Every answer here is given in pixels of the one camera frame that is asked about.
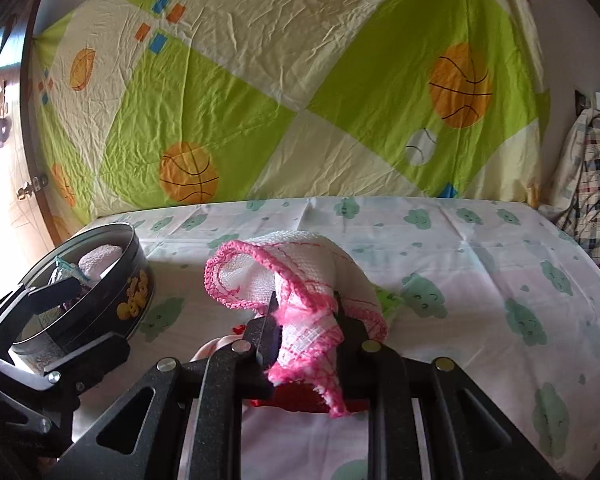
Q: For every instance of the pink-edged white cloth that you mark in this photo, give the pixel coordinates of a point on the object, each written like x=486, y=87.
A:
x=305, y=270

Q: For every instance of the red cloth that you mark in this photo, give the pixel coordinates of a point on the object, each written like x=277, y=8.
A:
x=300, y=401

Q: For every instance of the basketball print hanging sheet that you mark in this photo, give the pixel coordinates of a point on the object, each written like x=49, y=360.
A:
x=280, y=85

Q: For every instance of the cloud print table cloth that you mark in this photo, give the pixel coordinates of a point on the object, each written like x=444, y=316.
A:
x=480, y=285

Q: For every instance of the round metal tin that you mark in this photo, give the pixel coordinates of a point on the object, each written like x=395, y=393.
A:
x=105, y=282

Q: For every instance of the brass door knob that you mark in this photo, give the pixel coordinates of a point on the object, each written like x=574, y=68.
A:
x=32, y=186

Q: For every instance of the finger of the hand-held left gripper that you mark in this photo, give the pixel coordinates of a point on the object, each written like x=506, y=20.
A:
x=90, y=357
x=55, y=294

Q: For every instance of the plaid cloth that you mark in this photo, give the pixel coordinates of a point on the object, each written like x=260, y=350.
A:
x=595, y=185

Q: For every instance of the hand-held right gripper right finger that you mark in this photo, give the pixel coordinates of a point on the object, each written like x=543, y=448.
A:
x=352, y=335

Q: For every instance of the green soft item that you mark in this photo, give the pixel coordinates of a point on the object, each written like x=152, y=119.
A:
x=391, y=301

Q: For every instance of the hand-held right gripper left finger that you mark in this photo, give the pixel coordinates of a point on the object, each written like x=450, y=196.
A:
x=260, y=342

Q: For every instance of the hanging door ornament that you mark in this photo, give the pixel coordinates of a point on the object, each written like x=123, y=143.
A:
x=1, y=120

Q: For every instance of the peach cloth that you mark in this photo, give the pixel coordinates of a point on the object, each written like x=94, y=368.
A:
x=215, y=346

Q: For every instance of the teal-edged cloth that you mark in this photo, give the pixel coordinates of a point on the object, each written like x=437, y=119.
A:
x=67, y=272

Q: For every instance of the wooden door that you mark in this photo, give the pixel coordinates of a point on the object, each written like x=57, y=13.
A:
x=10, y=170

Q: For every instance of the white towel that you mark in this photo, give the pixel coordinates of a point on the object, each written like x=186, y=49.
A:
x=102, y=257

